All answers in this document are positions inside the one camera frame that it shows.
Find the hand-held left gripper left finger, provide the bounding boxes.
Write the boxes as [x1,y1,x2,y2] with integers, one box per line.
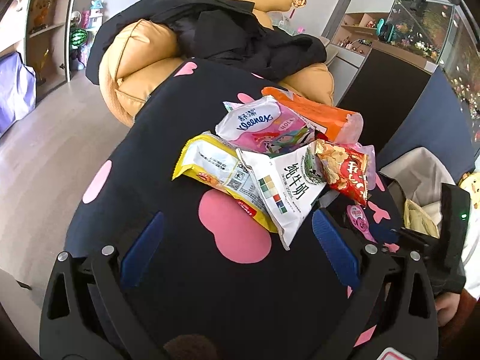
[39,210,166,360]

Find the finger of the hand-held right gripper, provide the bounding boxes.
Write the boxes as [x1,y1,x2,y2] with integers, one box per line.
[391,228,432,250]

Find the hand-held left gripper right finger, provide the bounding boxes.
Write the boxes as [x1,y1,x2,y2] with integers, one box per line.
[311,209,439,360]

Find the yellow plastic bin bag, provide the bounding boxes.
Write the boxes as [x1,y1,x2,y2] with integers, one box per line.
[403,199,441,239]

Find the red snack packet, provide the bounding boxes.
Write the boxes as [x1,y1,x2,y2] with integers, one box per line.
[315,139,370,206]

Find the white milk pouch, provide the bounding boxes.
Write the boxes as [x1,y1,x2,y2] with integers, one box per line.
[236,140,329,251]

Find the yellow snack wrapper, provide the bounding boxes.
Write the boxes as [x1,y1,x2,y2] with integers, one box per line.
[172,132,279,233]

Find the orange plastic wrapper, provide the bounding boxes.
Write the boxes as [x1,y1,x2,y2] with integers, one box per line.
[261,87,364,144]

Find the pink white tissue pack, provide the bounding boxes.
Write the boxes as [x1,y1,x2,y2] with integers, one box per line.
[215,95,316,154]

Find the person's right hand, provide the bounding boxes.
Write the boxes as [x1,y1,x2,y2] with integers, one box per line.
[435,292,466,327]

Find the black blanket with pink hearts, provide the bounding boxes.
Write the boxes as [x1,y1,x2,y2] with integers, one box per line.
[69,58,404,360]

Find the yellow plush toy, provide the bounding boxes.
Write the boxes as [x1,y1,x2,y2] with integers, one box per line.
[457,170,480,209]

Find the grey cloth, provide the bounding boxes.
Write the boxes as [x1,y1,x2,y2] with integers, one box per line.
[379,147,460,214]

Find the pink translucent wrapper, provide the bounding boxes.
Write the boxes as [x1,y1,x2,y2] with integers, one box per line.
[352,143,376,190]

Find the dark blue upright board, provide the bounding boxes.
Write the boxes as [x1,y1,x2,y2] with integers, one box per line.
[377,65,477,169]

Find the dark brown panel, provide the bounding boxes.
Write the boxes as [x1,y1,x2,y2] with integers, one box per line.
[337,47,432,154]

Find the orange sofa cushions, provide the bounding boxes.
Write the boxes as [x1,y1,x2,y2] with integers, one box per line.
[98,19,335,127]

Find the purple bag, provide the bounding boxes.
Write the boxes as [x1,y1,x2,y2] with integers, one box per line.
[0,52,37,136]

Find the teal black device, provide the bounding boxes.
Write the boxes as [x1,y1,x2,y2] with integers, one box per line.
[377,19,398,42]

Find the gold trophy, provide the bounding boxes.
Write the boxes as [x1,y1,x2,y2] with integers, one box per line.
[35,47,51,83]

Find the glass fish tank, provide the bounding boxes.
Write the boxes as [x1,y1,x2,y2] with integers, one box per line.
[386,0,480,117]

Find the wooden display shelf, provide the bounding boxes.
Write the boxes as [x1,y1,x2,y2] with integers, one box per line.
[0,0,81,98]

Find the watermelon print ball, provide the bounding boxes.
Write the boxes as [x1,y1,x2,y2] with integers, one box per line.
[70,28,89,49]

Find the black jacket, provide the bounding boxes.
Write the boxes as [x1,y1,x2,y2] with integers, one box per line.
[85,0,328,83]

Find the pastel toy castle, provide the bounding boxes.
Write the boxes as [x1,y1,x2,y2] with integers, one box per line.
[80,0,104,29]

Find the orange figurine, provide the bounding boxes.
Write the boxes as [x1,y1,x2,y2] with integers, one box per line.
[32,0,51,31]

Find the wooden wall niche with figurines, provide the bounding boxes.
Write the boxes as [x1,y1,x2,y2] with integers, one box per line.
[332,13,379,51]

